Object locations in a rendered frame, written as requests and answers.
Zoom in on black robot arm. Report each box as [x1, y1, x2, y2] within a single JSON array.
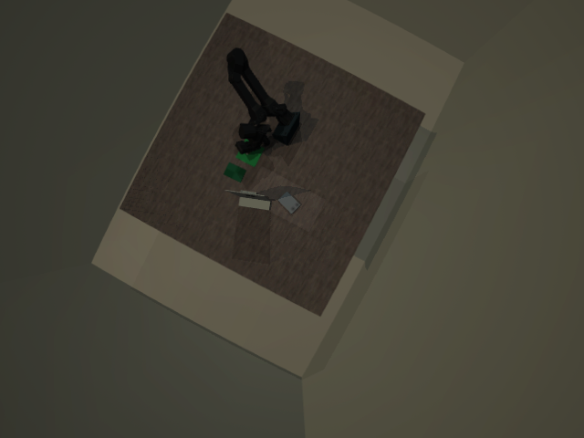
[[227, 48, 295, 141]]

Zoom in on green square mat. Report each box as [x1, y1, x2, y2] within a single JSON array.
[[236, 147, 264, 167]]

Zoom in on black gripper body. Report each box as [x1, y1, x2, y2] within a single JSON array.
[[235, 135, 270, 155]]

